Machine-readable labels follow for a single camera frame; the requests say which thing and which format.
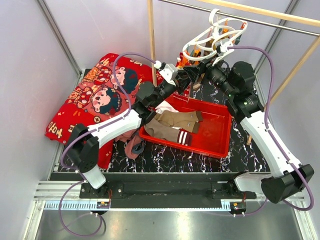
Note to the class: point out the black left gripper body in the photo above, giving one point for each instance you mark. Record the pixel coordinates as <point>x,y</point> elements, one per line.
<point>165,92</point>

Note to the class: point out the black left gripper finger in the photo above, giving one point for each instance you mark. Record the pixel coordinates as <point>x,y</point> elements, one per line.
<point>182,82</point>
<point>187,71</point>

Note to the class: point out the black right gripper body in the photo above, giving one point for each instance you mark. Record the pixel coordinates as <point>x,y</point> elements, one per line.
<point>211,72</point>

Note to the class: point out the white round clip hanger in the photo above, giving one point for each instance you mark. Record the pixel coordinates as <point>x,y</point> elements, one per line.
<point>202,46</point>

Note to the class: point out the red christmas sock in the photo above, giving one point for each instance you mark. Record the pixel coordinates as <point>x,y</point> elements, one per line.
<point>181,62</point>

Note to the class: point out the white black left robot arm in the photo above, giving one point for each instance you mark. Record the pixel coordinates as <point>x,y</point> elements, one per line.
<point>85,141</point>

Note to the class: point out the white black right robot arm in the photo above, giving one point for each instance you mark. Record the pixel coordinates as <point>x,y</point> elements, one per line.
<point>288,175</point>

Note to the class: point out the brown hanging sock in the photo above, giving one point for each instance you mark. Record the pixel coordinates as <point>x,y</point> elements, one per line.
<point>196,85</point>

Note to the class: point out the white sock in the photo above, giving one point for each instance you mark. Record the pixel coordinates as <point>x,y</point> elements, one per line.
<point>165,106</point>

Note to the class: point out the taupe ribbed sock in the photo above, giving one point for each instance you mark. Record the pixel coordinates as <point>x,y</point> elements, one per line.
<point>160,131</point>

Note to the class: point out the maroon striped cuff sock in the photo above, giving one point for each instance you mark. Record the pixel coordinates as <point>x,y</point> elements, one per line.
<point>184,138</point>

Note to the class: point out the metal hanging rod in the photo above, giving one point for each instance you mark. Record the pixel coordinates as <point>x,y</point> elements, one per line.
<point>263,23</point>

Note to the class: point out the red cartoon bear pillow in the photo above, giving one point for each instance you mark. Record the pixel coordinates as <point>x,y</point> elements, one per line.
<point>105,92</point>

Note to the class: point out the pink and teal garment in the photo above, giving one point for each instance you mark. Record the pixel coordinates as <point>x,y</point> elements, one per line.
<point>135,145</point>

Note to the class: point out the red plastic bin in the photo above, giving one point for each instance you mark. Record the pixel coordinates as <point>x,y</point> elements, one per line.
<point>213,136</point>

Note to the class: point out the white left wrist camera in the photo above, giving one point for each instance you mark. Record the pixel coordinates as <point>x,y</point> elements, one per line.
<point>167,70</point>

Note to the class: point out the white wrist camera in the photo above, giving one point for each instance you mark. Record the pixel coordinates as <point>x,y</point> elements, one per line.
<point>222,49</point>
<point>167,70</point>

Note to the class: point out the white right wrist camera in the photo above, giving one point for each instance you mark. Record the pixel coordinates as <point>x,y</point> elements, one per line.
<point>222,49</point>

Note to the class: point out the wooden rack frame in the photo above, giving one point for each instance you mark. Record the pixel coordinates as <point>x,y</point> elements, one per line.
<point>260,11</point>

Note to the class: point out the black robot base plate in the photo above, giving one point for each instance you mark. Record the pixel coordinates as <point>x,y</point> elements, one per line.
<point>123,185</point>

